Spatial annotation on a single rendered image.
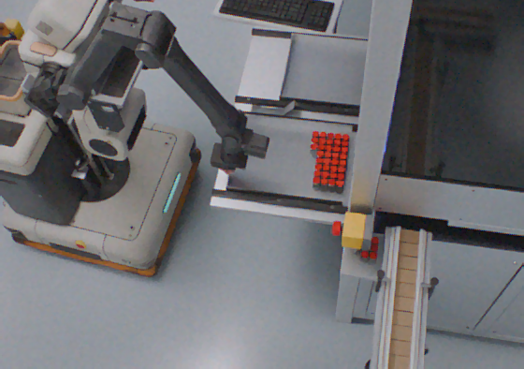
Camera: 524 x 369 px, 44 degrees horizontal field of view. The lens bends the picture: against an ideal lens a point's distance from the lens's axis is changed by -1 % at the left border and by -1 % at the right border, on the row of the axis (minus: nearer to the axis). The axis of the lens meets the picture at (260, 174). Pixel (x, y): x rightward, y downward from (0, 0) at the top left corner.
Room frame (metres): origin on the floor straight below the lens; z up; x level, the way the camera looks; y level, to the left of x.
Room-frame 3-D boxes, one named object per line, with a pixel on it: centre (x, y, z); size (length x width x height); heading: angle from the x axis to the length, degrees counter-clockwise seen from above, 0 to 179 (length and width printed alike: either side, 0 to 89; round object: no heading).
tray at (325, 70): (1.30, -0.29, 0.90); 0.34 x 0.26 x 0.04; 73
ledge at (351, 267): (0.67, -0.27, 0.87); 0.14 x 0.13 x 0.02; 73
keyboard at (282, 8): (1.69, -0.14, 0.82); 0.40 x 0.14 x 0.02; 66
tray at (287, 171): (1.00, -0.09, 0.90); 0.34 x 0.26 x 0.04; 74
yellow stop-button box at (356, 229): (0.70, -0.23, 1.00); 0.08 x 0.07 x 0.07; 73
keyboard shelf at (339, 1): (1.75, -0.16, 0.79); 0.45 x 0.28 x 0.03; 66
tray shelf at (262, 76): (1.15, -0.17, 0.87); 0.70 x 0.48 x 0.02; 163
